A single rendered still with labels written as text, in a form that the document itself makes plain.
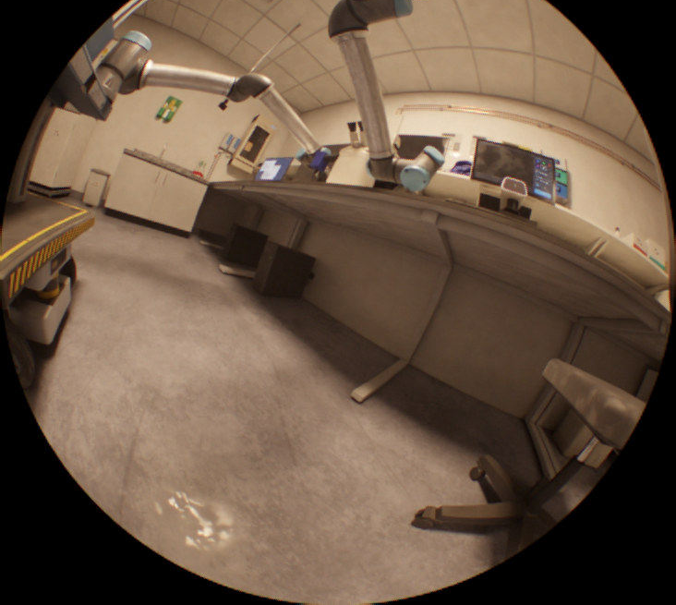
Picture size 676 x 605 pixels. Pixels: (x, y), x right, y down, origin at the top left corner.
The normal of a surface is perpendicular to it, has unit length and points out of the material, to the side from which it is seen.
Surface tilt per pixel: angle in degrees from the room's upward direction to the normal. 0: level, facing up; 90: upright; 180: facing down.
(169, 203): 90
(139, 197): 90
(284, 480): 0
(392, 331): 90
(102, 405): 0
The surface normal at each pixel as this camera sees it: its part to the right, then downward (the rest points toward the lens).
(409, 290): -0.57, -0.18
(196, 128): 0.73, 0.33
